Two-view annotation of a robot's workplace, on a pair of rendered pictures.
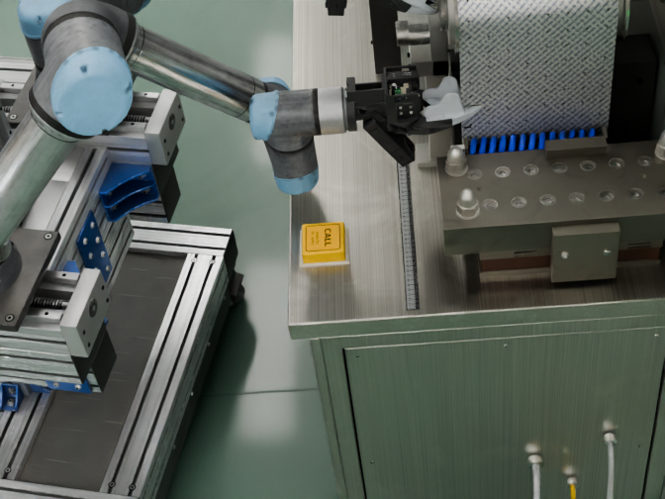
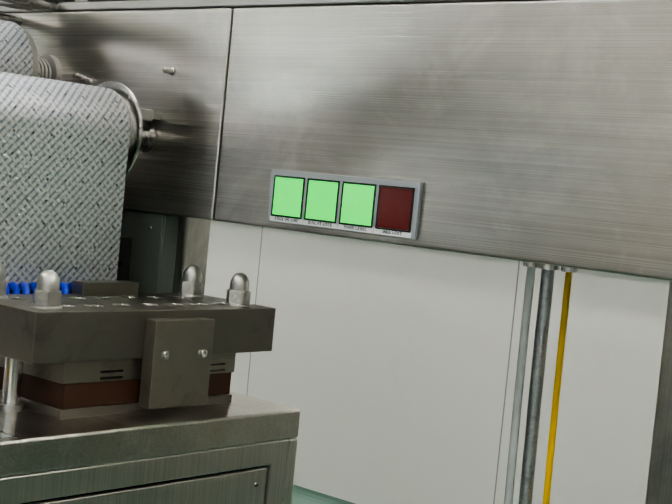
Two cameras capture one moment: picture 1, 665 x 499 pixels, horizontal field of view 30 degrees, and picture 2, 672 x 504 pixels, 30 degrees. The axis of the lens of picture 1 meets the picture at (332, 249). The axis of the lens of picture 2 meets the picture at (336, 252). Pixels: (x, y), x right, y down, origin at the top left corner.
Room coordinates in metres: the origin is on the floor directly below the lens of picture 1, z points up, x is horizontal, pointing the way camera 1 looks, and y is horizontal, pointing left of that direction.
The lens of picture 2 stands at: (0.20, 0.81, 1.21)
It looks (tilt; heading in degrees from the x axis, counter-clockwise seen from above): 3 degrees down; 304
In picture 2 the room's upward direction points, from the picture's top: 6 degrees clockwise
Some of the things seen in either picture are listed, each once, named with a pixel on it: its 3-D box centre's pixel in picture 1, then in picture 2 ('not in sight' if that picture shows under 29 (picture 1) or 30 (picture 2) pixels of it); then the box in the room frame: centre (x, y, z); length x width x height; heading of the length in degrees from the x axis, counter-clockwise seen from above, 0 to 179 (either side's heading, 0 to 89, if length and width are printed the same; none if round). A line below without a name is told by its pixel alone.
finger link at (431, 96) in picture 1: (451, 91); not in sight; (1.48, -0.22, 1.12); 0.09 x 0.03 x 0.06; 85
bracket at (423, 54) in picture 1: (428, 91); not in sight; (1.57, -0.20, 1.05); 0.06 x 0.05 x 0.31; 84
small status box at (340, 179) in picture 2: not in sight; (340, 202); (1.11, -0.52, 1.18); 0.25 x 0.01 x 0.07; 174
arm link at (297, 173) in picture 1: (291, 152); not in sight; (1.51, 0.04, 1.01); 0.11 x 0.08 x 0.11; 10
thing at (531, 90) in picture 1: (535, 93); (51, 227); (1.45, -0.35, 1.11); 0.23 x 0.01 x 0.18; 84
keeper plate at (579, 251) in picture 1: (584, 253); (178, 362); (1.24, -0.38, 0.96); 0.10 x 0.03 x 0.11; 84
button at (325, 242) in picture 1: (324, 242); not in sight; (1.39, 0.01, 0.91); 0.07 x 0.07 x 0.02; 84
